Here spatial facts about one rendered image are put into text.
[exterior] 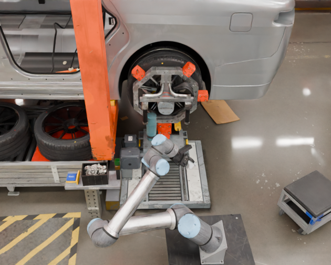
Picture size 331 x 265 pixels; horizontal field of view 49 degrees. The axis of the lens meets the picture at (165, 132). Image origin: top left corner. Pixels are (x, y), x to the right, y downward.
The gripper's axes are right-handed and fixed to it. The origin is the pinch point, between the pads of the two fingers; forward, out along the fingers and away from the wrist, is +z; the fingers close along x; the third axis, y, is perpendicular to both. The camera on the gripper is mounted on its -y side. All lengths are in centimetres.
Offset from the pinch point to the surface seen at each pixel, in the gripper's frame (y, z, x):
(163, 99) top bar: -40, -24, -40
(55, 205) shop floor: 69, -21, -126
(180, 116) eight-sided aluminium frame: -47, 10, -61
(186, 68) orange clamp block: -70, -22, -34
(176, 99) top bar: -44, -17, -35
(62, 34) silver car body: -80, -90, -173
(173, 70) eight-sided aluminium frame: -64, -29, -41
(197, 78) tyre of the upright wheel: -75, -4, -42
